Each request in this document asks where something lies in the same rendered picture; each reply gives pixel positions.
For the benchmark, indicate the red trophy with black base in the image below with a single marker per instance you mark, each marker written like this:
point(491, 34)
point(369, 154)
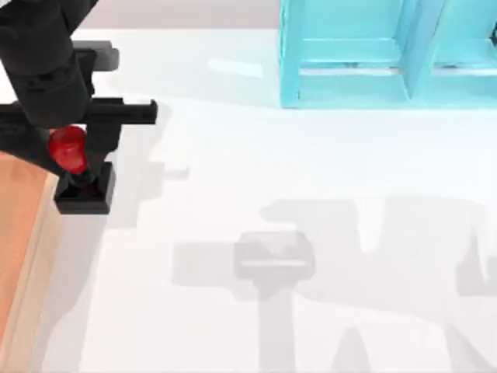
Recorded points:
point(69, 149)

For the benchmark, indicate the salmon-coloured shallow box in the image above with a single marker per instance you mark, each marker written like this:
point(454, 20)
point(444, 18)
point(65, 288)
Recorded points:
point(19, 252)

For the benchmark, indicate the light blue rack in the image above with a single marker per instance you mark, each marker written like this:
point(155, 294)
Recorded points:
point(349, 50)

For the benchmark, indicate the grey rounded box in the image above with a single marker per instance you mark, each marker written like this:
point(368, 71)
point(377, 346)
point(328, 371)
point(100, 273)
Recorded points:
point(106, 56)

